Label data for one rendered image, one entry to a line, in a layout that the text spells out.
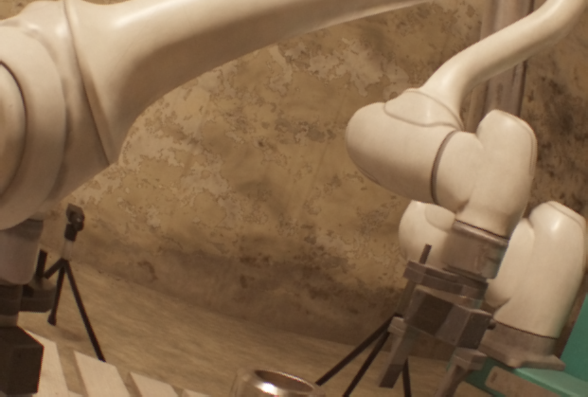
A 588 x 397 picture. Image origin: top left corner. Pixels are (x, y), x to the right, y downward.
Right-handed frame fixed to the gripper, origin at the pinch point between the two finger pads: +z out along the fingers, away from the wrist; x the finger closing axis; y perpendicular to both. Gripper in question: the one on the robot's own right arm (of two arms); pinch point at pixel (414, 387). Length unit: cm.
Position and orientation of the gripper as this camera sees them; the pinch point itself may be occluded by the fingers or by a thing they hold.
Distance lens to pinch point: 103.3
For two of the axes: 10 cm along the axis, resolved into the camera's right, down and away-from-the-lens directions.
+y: 8.3, 3.0, 4.7
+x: -4.4, -1.6, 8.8
